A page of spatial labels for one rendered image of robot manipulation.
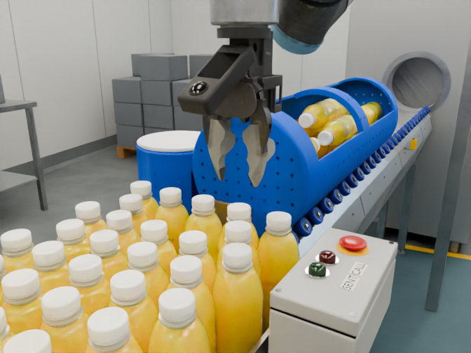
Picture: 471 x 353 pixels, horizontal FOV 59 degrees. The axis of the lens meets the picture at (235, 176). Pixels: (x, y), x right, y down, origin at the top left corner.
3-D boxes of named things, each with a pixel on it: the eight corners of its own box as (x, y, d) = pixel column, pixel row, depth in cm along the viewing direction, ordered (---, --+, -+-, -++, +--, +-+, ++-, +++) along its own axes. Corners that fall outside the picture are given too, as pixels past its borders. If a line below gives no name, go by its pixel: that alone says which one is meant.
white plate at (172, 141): (135, 150, 129) (135, 154, 130) (223, 146, 134) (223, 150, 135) (137, 132, 155) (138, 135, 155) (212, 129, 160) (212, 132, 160)
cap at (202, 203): (215, 212, 71) (215, 202, 71) (193, 213, 71) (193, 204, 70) (212, 203, 75) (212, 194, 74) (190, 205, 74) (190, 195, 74)
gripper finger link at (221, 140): (239, 172, 65) (250, 116, 62) (218, 183, 61) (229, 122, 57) (222, 165, 67) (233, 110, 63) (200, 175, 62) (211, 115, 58)
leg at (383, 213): (384, 246, 287) (394, 160, 267) (382, 250, 282) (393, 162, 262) (375, 245, 290) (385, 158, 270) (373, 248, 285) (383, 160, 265)
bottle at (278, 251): (246, 327, 71) (247, 227, 65) (268, 307, 76) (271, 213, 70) (282, 344, 67) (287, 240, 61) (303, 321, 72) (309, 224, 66)
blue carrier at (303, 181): (396, 154, 156) (401, 75, 147) (308, 251, 85) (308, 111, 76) (323, 148, 170) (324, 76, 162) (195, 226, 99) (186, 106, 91)
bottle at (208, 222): (227, 307, 76) (226, 213, 70) (188, 312, 75) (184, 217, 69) (221, 286, 83) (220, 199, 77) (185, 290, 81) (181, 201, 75)
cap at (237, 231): (234, 229, 65) (233, 218, 64) (256, 235, 63) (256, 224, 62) (220, 239, 62) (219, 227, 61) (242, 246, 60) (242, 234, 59)
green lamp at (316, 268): (329, 271, 51) (329, 262, 50) (322, 280, 49) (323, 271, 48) (312, 266, 52) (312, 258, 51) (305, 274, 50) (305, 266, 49)
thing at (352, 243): (369, 246, 57) (370, 238, 56) (362, 257, 54) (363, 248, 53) (343, 239, 59) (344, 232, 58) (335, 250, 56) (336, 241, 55)
